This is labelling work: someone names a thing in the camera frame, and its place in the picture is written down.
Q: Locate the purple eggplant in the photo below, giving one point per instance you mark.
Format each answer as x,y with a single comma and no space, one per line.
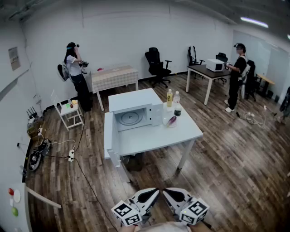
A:
172,121

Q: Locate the white microwave black window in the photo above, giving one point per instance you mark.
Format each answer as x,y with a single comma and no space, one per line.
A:
213,64

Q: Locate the small clear bottle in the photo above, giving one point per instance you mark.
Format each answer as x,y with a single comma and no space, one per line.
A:
70,103

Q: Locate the dark top table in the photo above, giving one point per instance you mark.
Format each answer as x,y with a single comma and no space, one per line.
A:
204,70

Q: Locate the person's left forearm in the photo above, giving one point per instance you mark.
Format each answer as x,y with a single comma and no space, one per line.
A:
127,229

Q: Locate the dark liquid bottle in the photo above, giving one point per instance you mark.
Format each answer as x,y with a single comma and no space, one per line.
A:
177,111

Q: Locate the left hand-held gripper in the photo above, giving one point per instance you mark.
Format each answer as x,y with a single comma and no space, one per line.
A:
125,214

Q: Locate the brown cardboard box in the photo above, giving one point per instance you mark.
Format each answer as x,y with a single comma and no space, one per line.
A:
35,130

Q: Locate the person's beige trousers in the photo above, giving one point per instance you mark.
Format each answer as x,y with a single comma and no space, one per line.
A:
163,227

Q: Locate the white round plate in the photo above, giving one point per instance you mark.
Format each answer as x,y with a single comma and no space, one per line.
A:
165,123

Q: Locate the yellow toy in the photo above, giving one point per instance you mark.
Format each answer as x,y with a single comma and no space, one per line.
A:
74,102

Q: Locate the spare gripper device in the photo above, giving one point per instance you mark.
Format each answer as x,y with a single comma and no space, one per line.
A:
35,159
45,146

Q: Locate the black office chair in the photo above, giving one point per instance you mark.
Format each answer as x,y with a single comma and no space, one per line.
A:
192,59
156,65
222,56

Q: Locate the ceiling light tube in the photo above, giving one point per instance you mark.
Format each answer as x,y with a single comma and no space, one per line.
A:
253,22

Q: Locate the wooden top desk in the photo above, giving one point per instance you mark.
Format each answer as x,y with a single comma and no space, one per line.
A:
265,79

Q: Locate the wall notice paper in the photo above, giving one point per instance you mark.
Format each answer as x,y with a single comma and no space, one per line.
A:
14,59

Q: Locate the yellow drink bottle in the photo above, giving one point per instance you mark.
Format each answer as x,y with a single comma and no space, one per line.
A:
169,98

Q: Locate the clear water bottle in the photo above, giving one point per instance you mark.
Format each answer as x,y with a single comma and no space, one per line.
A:
176,97

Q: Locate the pale wooden plank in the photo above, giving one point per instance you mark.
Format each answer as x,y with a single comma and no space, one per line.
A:
43,198

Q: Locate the white power strip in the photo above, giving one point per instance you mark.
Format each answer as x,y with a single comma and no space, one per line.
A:
71,156

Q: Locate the black router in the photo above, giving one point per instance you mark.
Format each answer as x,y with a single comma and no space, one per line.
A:
31,113

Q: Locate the black bag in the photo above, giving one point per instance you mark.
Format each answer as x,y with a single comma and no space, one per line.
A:
134,162

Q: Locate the red toy fruit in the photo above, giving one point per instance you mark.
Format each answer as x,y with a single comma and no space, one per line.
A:
11,191

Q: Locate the white side table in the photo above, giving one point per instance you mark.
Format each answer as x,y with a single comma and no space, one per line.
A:
68,111

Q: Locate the checkered cloth table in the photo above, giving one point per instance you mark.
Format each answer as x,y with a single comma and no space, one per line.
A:
113,77

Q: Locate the pink object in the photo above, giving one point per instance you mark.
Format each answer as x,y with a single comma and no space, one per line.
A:
100,69

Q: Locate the white round dish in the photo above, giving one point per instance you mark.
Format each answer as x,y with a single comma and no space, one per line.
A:
17,196

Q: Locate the green toy fruit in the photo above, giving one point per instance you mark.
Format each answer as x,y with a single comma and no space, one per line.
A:
14,211

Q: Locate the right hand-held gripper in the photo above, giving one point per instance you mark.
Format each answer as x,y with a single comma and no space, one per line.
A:
194,211

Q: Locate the white square table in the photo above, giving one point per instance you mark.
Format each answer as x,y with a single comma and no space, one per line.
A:
158,138

